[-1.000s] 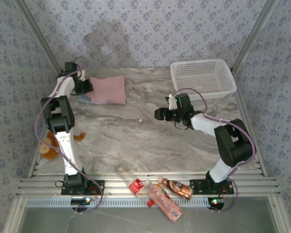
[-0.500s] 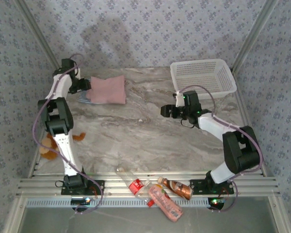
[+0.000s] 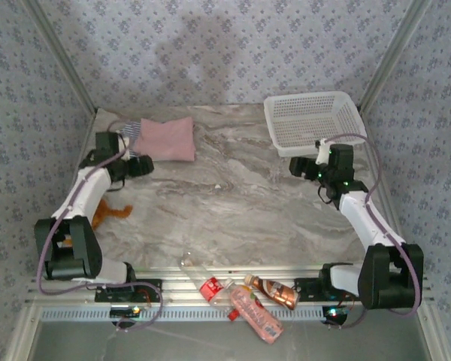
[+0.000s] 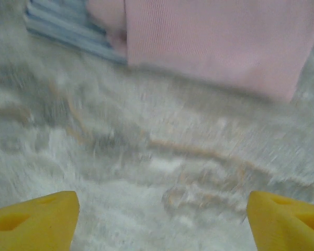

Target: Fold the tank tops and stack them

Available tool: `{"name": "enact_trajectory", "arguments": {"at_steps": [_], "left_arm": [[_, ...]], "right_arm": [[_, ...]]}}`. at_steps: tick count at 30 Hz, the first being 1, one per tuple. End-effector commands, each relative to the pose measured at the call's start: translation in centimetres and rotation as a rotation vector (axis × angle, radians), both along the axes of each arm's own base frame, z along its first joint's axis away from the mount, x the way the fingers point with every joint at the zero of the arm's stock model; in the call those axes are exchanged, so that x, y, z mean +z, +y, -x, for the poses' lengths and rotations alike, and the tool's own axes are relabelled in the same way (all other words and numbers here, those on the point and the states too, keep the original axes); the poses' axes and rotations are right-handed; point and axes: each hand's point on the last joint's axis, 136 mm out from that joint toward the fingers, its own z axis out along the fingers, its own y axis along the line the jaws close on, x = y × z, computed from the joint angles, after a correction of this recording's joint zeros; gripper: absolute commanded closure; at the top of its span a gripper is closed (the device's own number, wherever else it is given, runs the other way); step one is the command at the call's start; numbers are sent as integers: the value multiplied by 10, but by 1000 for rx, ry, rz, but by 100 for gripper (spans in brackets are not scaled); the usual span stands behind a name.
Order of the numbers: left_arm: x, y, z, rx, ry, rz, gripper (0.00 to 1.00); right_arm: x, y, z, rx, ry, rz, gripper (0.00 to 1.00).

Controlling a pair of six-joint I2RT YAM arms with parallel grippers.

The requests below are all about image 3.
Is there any blue white striped tank top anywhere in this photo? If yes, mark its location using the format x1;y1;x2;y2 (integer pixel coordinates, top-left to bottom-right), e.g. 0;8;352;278
116;120;144;159

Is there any pink tank top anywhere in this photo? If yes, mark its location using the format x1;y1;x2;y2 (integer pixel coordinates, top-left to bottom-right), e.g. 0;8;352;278
133;115;196;162

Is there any brown plush toy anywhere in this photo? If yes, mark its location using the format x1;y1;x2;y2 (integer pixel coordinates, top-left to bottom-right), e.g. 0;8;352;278
62;199;134;249

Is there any white plastic mesh basket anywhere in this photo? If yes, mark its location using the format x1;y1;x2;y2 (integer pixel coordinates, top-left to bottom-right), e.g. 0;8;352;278
263;90;368;158

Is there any clear bottle with red label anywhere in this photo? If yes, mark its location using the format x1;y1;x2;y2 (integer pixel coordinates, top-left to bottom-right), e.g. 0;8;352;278
178;252;236;311

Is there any brown drink bottle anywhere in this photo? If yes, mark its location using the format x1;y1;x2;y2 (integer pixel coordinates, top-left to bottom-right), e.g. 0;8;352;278
244;273;301;311

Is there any small circuit board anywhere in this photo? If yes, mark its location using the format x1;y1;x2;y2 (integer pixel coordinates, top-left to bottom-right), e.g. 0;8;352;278
322;306;350;325
110;306;142;317

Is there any pink drink bottle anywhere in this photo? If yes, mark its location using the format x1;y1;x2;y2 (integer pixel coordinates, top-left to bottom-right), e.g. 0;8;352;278
222;278;285;345

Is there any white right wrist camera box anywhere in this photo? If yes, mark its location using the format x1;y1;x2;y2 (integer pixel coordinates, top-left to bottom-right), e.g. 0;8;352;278
314;138;331;165

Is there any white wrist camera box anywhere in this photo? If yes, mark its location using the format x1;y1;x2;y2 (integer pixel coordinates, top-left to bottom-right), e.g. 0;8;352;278
314;138;331;165
117;135;135;162

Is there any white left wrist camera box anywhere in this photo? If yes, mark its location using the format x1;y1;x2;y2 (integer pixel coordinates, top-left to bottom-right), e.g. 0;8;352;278
117;135;135;162

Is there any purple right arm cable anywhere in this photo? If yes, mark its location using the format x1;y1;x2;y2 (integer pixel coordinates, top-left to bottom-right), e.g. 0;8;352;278
317;133;422;330

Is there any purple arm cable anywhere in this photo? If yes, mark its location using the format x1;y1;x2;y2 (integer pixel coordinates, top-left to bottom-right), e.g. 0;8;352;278
35;120;163;334
317;133;422;330

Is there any aluminium table side rail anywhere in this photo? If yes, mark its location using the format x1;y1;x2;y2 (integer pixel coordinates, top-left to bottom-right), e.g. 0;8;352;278
360;108;414;274
43;108;98;278

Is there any aluminium corner post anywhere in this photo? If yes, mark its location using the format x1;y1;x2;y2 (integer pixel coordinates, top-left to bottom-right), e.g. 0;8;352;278
20;0;98;114
359;0;433;112

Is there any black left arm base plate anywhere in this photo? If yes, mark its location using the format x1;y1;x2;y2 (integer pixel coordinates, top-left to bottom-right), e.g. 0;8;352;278
94;278;163;304

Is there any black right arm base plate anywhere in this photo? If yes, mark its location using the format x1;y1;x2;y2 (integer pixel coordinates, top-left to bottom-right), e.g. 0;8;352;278
293;277;362;302

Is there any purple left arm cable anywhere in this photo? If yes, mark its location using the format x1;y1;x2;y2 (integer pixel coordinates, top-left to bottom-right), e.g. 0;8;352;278
35;120;163;334

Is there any aluminium mounting rail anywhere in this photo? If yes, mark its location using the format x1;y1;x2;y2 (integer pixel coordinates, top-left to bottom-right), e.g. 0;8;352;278
24;265;435;305

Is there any grey slotted cable duct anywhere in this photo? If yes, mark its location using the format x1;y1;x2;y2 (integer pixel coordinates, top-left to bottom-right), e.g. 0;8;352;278
39;305;362;323

